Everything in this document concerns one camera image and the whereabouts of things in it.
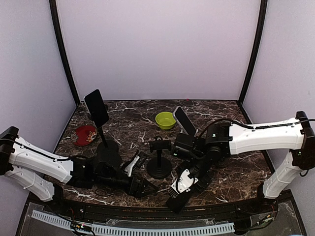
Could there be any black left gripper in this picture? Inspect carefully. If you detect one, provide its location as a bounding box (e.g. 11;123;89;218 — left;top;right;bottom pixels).
94;172;159;199

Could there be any black pole stand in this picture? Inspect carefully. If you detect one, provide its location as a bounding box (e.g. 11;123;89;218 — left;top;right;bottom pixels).
146;136;172;179
96;127;122;168

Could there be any black phone grey edge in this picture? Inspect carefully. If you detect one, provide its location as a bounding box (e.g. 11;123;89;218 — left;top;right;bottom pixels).
84;89;109;128

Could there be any black phone blue case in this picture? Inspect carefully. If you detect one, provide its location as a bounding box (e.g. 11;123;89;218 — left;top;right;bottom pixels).
166;190;192;214

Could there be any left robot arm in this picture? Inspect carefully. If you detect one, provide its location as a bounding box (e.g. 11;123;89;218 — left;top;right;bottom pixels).
0;126;158;214

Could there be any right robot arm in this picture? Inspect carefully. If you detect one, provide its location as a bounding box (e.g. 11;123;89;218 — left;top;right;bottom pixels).
169;111;315;213

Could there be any white folding phone stand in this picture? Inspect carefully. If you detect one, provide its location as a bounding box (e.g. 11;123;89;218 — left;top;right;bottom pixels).
181;128;198;137

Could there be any green bowl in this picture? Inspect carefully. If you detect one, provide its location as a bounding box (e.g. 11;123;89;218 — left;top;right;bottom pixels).
155;112;176;130

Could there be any red floral plate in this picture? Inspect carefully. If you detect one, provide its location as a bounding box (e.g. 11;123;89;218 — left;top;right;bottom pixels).
70;125;97;147

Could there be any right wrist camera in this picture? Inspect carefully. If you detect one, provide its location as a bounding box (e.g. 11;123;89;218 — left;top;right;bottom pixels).
169;169;199;198

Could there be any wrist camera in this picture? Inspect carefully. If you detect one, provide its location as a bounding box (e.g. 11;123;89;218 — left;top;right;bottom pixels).
169;169;199;198
122;151;148;177

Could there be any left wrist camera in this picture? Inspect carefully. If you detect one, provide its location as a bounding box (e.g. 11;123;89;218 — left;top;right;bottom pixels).
122;151;148;177

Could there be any black front rail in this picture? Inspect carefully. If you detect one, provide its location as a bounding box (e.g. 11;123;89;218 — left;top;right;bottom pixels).
14;190;308;236

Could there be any white slotted cable duct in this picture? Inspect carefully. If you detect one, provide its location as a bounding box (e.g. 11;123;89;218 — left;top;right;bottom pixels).
31;210;235;236

